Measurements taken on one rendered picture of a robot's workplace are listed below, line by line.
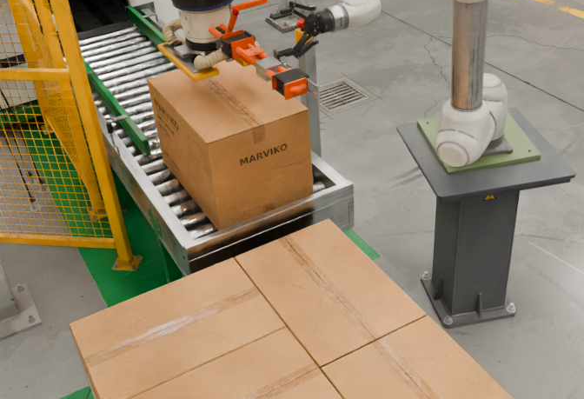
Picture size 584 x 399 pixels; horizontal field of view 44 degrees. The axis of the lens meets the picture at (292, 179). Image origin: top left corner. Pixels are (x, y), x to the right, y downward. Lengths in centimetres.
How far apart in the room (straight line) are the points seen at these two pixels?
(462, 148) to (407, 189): 145
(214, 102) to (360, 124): 179
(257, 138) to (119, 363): 88
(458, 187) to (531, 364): 82
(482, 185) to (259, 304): 86
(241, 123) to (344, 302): 72
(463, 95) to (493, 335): 112
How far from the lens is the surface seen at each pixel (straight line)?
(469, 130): 241
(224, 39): 244
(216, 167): 255
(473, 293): 306
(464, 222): 280
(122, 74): 406
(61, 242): 359
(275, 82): 218
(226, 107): 268
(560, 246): 356
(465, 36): 227
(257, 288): 249
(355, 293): 243
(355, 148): 416
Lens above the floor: 222
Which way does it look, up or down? 35 degrees down
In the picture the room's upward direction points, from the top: 5 degrees counter-clockwise
